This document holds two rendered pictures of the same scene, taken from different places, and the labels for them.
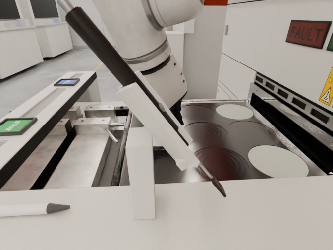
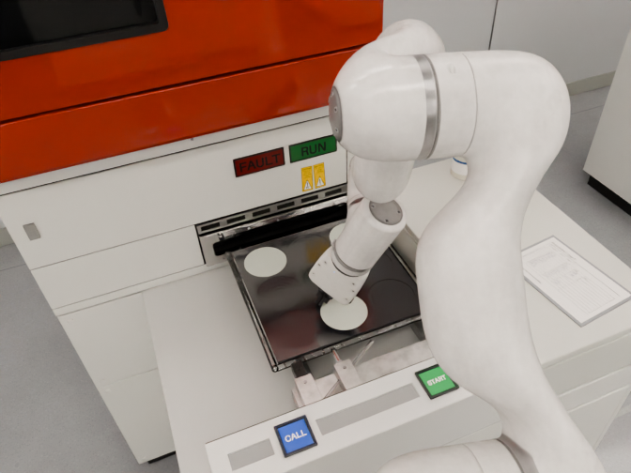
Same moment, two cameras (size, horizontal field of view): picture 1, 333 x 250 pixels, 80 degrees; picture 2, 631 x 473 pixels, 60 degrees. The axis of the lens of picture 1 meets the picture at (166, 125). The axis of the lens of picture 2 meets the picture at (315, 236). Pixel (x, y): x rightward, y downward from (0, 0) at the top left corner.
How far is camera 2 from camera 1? 1.17 m
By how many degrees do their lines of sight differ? 81
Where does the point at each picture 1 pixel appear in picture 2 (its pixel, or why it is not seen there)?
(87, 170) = (413, 351)
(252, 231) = not seen: hidden behind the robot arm
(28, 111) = (401, 404)
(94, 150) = (386, 363)
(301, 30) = (253, 162)
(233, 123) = (298, 260)
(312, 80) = (288, 185)
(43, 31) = not seen: outside the picture
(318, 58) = (284, 171)
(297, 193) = (413, 217)
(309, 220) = (427, 215)
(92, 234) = not seen: hidden behind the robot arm
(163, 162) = (385, 295)
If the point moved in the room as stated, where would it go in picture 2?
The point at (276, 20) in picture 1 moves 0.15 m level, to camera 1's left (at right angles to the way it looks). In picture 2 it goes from (204, 167) to (215, 207)
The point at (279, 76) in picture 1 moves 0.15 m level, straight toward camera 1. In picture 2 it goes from (245, 204) to (307, 210)
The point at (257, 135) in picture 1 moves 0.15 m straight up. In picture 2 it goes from (314, 244) to (311, 194)
